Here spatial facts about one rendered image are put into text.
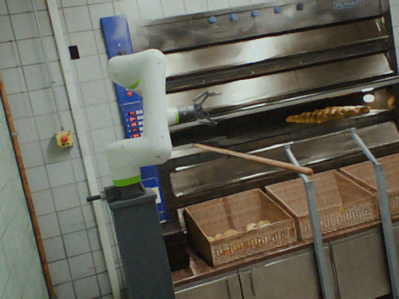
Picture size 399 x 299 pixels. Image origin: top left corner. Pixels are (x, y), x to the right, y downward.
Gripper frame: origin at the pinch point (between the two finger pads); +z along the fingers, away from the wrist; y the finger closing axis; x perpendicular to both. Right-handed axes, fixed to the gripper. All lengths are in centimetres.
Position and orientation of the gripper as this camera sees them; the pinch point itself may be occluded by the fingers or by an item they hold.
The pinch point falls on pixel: (221, 105)
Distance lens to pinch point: 264.2
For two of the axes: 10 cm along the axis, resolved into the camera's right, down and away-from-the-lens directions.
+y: 1.9, 9.7, 1.2
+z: 9.4, -2.1, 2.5
